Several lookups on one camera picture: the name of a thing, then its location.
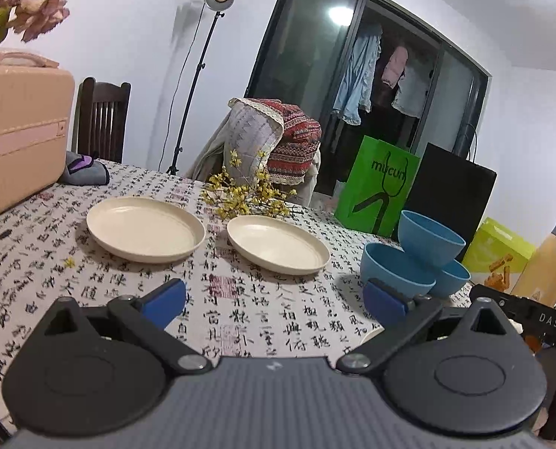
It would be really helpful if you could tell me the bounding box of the yellow-green snack box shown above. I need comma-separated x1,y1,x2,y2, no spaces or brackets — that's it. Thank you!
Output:
461,217,537,286

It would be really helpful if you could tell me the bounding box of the blue bowl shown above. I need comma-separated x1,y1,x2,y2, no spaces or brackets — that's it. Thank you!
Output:
359,242,437,297
397,210,467,269
430,259,471,297

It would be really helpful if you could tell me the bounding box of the cream yellow bottle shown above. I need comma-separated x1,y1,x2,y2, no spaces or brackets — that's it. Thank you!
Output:
509,213,556,309

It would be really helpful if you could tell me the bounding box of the yellow flower branch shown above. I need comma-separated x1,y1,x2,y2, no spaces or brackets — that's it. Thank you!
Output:
200,150,302,220

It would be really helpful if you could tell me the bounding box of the green paper bag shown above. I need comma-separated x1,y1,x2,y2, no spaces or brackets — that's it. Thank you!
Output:
334,135,421,238

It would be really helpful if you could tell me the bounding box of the chair draped with patterned cloths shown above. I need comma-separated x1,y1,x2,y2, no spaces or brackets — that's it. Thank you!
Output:
184,114,324,209

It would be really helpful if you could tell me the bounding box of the dark wooden chair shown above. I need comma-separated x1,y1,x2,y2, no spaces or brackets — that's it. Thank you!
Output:
71,77,132,164

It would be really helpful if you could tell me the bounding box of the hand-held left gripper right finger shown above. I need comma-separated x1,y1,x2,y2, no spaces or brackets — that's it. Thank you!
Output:
336,277,512,377

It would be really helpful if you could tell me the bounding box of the white quilted cloth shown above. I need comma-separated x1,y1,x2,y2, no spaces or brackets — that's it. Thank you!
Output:
222,97,284,183

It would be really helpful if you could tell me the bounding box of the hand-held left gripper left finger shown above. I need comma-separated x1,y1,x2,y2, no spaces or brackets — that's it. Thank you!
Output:
37,277,213,377

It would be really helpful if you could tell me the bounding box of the pink hanging jacket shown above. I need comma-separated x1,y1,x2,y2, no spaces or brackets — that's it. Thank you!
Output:
381,46,409,89

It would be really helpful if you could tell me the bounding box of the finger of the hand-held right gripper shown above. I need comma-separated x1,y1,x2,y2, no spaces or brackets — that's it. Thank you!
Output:
469,284,522,312

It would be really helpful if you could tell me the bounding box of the grey purple pouch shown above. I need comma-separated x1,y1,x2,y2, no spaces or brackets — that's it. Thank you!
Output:
58,150,110,186

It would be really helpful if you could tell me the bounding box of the black paper bag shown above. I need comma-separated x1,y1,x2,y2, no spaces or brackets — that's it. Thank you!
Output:
402,122,498,263

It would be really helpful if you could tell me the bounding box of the black framed glass door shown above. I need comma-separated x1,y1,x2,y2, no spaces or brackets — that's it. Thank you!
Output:
245,0,494,197

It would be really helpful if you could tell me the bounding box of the pink hard-shell case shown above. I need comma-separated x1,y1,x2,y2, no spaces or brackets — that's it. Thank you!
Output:
0,51,76,225

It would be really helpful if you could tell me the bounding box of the white hanging shirt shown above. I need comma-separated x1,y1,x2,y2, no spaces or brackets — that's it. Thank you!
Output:
391,63,434,119

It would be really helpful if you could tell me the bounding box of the light blue hanging shirt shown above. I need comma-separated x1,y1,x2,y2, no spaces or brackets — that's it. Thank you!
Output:
331,23,382,126

